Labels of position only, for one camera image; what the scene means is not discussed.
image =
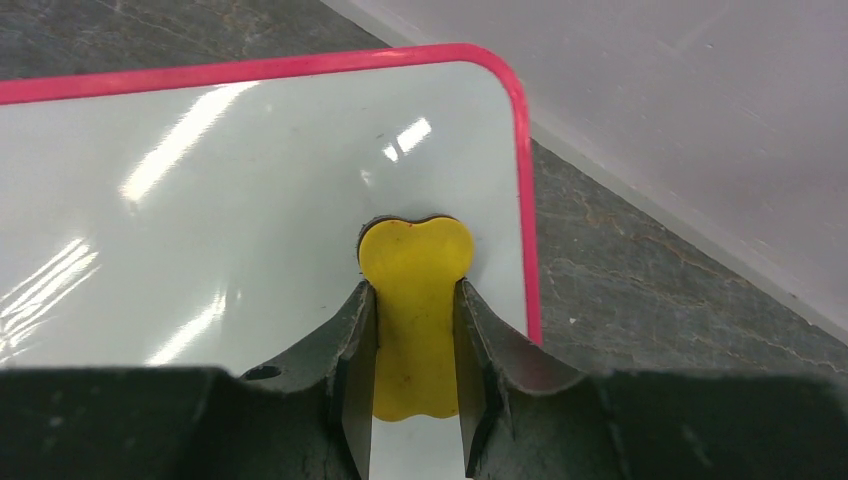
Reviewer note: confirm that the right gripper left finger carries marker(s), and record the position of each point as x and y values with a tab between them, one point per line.
314	420

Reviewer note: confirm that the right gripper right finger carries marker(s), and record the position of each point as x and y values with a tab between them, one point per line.
510	394

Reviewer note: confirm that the yellow bone-shaped eraser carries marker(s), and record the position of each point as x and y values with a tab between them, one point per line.
413	267

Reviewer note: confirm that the pink framed whiteboard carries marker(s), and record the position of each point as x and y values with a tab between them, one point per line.
157	222

